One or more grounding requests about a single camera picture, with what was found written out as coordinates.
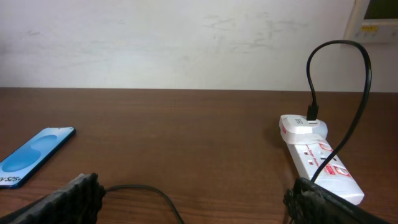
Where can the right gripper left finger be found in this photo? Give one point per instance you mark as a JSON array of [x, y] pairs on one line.
[[77, 202]]

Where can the blue Galaxy smartphone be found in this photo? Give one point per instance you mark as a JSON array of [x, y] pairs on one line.
[[23, 163]]

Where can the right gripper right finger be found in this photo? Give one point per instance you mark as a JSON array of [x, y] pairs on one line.
[[307, 202]]

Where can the white wall thermostat panel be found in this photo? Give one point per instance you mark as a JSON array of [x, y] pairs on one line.
[[373, 22]]

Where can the white USB charger adapter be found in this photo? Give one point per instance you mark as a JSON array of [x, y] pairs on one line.
[[296, 130]]

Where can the white power strip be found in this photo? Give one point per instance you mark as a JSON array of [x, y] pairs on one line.
[[335, 177]]

